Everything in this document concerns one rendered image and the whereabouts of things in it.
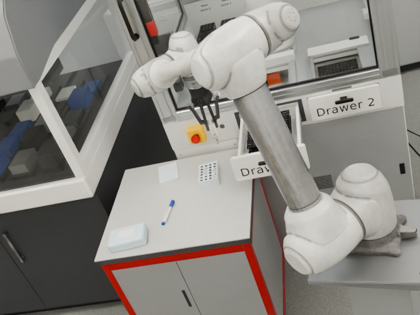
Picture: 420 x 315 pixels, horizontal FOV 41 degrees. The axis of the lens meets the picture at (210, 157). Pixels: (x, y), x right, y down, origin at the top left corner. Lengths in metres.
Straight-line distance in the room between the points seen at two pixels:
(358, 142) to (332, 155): 0.13
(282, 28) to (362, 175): 0.51
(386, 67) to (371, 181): 0.77
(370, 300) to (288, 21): 0.99
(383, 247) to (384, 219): 0.11
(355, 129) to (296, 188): 0.96
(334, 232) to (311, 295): 1.21
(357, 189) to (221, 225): 0.64
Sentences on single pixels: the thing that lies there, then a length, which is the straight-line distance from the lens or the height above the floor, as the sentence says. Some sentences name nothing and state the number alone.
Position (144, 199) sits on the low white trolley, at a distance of 2.43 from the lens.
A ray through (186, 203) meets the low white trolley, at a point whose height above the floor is 0.76.
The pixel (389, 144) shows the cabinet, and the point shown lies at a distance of 2.57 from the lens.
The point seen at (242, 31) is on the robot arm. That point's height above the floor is 1.58.
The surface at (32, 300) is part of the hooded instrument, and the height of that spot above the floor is 0.15.
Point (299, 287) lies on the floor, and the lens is 2.86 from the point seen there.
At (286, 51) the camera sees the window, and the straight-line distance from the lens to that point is 2.31.
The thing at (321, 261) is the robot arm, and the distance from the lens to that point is 1.64.
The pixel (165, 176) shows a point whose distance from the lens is 2.48.
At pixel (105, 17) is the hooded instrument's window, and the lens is 3.17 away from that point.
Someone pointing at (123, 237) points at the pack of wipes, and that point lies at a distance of 2.21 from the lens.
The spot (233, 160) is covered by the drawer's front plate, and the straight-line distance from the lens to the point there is 2.16.
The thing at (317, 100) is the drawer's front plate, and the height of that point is 0.92.
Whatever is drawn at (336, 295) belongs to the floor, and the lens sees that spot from 2.80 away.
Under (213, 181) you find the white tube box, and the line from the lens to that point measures 2.32.
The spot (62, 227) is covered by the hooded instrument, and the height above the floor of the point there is 0.61.
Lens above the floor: 2.14
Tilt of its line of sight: 33 degrees down
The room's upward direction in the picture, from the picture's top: 20 degrees counter-clockwise
